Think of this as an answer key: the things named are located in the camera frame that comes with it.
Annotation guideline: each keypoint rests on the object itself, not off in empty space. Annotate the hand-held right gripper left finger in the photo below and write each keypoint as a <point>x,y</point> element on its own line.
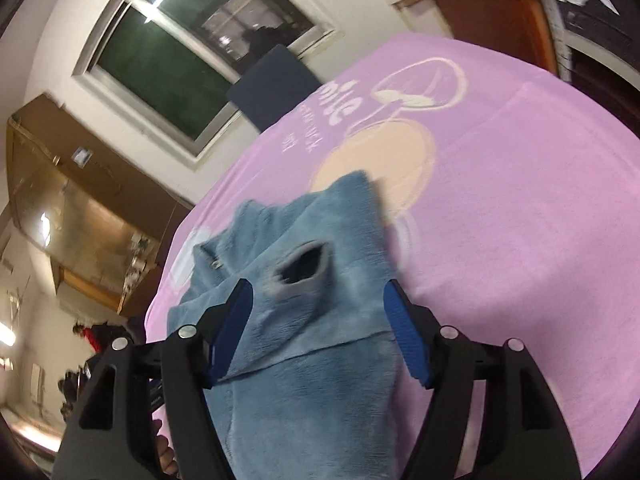
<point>231,330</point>

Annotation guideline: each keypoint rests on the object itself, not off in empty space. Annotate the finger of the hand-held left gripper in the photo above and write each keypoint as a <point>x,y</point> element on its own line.
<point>157,395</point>

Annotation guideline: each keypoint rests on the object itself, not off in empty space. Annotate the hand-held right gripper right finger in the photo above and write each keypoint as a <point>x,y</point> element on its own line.
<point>402,335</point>

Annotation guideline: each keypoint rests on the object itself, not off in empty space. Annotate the blue fleece garment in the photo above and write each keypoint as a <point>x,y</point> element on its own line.
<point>310,385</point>

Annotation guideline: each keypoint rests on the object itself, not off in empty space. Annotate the person's left hand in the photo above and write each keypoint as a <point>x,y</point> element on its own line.
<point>165,455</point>

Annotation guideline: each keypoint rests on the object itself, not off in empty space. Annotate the purple printed blanket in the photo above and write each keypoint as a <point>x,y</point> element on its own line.
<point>500,210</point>

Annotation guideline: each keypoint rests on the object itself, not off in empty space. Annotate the fluorescent ceiling lamp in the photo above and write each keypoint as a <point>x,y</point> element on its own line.
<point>6,336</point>

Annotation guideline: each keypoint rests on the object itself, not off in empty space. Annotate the wooden glass display cabinet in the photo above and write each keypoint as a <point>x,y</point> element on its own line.
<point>75,200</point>

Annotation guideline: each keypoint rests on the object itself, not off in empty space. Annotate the dark blue chair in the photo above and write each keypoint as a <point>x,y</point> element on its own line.
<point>272,85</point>

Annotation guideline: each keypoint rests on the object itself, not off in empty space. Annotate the white framed window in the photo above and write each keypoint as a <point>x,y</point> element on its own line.
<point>165,65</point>

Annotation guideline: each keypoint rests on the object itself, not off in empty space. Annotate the brown wooden furniture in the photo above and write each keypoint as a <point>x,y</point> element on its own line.
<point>495,25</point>

